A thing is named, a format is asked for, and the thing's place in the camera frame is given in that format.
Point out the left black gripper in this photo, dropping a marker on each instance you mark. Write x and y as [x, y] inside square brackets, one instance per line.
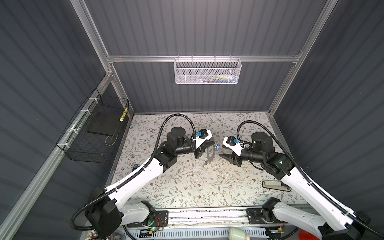
[200, 149]

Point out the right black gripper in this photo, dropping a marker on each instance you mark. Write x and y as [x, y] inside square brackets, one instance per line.
[231, 158]

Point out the perforated metal ring disc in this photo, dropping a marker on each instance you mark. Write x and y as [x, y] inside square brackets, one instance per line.
[210, 155]

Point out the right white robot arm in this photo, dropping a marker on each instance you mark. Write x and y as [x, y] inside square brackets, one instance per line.
[333, 221]

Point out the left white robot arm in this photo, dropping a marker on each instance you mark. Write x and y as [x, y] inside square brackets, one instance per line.
[109, 214]

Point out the grey flat phone-like object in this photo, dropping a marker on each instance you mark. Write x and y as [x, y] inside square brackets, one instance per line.
[276, 185]

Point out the blue object at table edge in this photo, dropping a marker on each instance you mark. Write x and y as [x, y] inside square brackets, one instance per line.
[135, 167]

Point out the pale green plastic object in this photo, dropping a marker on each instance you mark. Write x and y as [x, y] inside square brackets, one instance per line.
[237, 234]

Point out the yellow marker pen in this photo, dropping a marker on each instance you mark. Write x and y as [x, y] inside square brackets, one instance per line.
[123, 114]

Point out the black foam pad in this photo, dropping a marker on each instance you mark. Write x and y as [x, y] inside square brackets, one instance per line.
[105, 124]

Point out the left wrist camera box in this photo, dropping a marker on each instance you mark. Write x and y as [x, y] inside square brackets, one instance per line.
[201, 136]

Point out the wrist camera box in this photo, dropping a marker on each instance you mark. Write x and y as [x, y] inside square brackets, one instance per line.
[234, 144]
[201, 136]

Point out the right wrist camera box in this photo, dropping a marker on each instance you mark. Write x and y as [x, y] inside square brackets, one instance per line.
[234, 144]

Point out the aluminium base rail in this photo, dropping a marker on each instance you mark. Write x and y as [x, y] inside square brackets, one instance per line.
[209, 217]

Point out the white wire mesh basket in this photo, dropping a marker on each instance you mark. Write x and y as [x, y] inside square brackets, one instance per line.
[207, 71]

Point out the white slotted cable duct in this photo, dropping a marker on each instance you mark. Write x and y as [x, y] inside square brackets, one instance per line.
[201, 234]

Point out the black wire wall basket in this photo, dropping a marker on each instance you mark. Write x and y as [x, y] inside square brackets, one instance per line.
[94, 134]

